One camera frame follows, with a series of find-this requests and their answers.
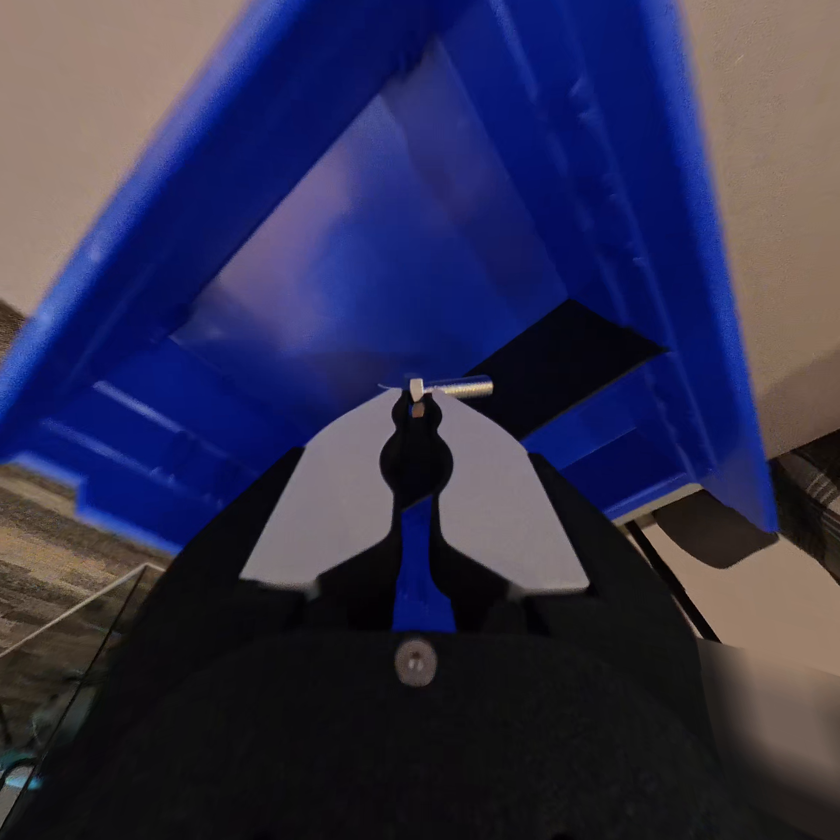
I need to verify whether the silver hex bolt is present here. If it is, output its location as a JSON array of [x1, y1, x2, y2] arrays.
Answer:
[[407, 374, 495, 421]]

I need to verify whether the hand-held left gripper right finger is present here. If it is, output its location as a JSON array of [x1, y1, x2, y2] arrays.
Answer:
[[427, 394, 592, 596]]

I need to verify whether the blue plastic bin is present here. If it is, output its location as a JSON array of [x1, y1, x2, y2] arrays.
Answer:
[[0, 0, 780, 632]]

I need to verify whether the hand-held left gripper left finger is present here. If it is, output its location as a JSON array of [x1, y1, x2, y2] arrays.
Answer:
[[239, 387, 408, 592]]

